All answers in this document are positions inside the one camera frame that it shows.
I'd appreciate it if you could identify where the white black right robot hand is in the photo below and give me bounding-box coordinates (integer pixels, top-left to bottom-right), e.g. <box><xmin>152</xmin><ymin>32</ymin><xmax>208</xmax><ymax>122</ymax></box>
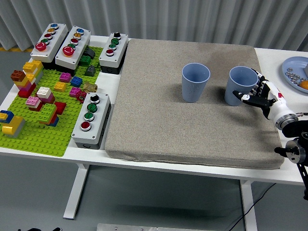
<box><xmin>232</xmin><ymin>68</ymin><xmax>295</xmax><ymax>122</ymax></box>

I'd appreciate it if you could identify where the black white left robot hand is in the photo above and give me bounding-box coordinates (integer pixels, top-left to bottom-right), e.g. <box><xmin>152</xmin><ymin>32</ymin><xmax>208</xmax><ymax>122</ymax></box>
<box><xmin>18</xmin><ymin>227</ymin><xmax>61</xmax><ymax>231</ymax></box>

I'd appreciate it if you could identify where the blue ribbed plastic cup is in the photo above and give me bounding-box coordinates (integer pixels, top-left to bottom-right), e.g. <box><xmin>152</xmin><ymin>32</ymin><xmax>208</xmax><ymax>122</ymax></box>
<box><xmin>181</xmin><ymin>63</ymin><xmax>212</xmax><ymax>103</ymax></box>
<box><xmin>224</xmin><ymin>66</ymin><xmax>259</xmax><ymax>106</ymax></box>

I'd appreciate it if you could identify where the light blue plate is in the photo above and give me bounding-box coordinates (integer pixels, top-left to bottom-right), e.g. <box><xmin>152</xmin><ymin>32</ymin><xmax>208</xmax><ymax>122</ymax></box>
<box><xmin>282</xmin><ymin>56</ymin><xmax>308</xmax><ymax>94</ymax></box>

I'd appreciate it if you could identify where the white table leg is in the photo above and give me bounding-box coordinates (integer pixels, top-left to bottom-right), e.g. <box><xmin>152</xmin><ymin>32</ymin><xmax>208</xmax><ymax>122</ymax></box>
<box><xmin>239</xmin><ymin>179</ymin><xmax>258</xmax><ymax>231</ymax></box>
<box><xmin>63</xmin><ymin>163</ymin><xmax>90</xmax><ymax>219</ymax></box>

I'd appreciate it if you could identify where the green studded baseplate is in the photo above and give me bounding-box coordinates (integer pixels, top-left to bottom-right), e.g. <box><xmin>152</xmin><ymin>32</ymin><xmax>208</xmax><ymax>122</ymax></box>
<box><xmin>0</xmin><ymin>45</ymin><xmax>104</xmax><ymax>157</ymax></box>

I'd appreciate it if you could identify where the blue yellow grey brick stack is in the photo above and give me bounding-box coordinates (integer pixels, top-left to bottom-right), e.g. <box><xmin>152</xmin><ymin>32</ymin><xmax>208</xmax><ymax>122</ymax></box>
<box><xmin>0</xmin><ymin>110</ymin><xmax>26</xmax><ymax>139</ymax></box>

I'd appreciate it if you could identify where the green orange blue brick stack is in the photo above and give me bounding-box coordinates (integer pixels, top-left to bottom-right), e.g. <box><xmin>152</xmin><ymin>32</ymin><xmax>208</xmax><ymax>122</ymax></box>
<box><xmin>37</xmin><ymin>103</ymin><xmax>60</xmax><ymax>128</ymax></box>

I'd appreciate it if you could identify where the grey-brown fabric mat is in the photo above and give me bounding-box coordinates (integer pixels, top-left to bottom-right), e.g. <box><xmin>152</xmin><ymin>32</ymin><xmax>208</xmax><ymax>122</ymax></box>
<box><xmin>105</xmin><ymin>38</ymin><xmax>285</xmax><ymax>170</ymax></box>

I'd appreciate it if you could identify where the red toy brick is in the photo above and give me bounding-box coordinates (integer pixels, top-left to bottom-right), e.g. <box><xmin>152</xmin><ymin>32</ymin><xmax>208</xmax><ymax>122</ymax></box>
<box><xmin>54</xmin><ymin>102</ymin><xmax>67</xmax><ymax>115</ymax></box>

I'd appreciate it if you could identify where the grey four-button control box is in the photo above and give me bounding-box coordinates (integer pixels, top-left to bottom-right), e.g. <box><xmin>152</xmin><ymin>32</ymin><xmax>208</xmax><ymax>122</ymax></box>
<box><xmin>71</xmin><ymin>91</ymin><xmax>113</xmax><ymax>150</ymax></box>
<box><xmin>98</xmin><ymin>32</ymin><xmax>129</xmax><ymax>75</ymax></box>

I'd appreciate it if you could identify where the pink red brick stack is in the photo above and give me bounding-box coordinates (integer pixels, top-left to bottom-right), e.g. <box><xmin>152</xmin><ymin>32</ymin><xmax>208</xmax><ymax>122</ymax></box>
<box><xmin>26</xmin><ymin>95</ymin><xmax>43</xmax><ymax>112</ymax></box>

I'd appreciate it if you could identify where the white pink brick stack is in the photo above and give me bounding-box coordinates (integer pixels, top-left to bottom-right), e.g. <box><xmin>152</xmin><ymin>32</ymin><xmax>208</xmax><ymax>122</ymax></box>
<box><xmin>37</xmin><ymin>86</ymin><xmax>56</xmax><ymax>104</ymax></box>

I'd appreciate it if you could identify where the yellow toy brick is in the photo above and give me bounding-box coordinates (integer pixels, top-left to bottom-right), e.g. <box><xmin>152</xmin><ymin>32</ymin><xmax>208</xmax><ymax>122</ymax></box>
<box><xmin>53</xmin><ymin>81</ymin><xmax>67</xmax><ymax>92</ymax></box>

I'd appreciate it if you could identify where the yellow white red brick tower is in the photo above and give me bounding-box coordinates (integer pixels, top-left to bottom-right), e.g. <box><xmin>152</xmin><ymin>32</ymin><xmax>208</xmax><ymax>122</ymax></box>
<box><xmin>17</xmin><ymin>60</ymin><xmax>44</xmax><ymax>98</ymax></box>

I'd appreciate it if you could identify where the brass pipe fitting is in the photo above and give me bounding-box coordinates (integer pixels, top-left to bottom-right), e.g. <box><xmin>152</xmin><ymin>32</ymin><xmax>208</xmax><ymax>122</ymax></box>
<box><xmin>83</xmin><ymin>82</ymin><xmax>98</xmax><ymax>93</ymax></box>

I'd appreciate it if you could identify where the brown toy brick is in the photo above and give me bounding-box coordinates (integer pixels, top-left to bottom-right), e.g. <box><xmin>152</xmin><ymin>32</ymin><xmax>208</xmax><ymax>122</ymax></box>
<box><xmin>10</xmin><ymin>70</ymin><xmax>26</xmax><ymax>82</ymax></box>

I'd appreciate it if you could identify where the blue toy brick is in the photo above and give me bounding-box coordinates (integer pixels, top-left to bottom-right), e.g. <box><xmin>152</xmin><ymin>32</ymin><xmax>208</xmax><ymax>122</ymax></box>
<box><xmin>70</xmin><ymin>76</ymin><xmax>83</xmax><ymax>88</ymax></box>

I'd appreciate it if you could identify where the white pleated curtain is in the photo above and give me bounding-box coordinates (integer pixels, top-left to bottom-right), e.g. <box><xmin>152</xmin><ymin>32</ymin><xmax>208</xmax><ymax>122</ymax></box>
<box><xmin>0</xmin><ymin>0</ymin><xmax>308</xmax><ymax>52</ymax></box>

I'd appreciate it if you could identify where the grey sloped toy brick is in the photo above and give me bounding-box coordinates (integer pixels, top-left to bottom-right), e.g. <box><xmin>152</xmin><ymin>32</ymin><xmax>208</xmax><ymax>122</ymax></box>
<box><xmin>84</xmin><ymin>65</ymin><xmax>96</xmax><ymax>77</ymax></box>

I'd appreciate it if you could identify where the dark green toy brick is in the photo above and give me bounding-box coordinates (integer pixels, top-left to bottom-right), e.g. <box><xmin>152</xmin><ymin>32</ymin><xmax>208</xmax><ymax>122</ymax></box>
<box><xmin>79</xmin><ymin>55</ymin><xmax>92</xmax><ymax>66</ymax></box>

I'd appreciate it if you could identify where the grey five-button control box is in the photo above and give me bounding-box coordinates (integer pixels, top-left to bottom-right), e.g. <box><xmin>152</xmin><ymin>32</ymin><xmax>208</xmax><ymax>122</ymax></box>
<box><xmin>55</xmin><ymin>25</ymin><xmax>91</xmax><ymax>77</ymax></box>
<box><xmin>30</xmin><ymin>23</ymin><xmax>69</xmax><ymax>71</ymax></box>

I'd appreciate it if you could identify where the dark grey curved piece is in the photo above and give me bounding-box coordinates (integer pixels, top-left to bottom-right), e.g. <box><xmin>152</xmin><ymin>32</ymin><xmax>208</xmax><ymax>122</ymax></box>
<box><xmin>84</xmin><ymin>47</ymin><xmax>96</xmax><ymax>59</ymax></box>

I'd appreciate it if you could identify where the black floor cable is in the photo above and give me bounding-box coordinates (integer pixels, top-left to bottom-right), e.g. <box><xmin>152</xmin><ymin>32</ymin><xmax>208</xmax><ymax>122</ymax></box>
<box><xmin>227</xmin><ymin>183</ymin><xmax>277</xmax><ymax>231</ymax></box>

